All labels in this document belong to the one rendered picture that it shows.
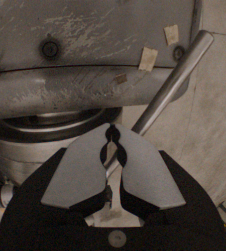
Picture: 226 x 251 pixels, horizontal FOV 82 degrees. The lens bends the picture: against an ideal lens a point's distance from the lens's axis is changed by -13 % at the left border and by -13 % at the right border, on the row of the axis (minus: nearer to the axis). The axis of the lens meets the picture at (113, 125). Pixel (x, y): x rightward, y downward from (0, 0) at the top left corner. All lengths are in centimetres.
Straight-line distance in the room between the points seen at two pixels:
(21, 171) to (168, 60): 27
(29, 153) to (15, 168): 5
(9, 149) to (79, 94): 14
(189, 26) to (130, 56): 9
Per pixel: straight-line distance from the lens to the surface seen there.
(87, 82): 17
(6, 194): 54
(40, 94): 17
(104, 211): 96
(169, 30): 20
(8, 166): 29
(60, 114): 26
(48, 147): 22
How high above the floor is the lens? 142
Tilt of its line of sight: 55 degrees down
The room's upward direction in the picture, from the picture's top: 146 degrees clockwise
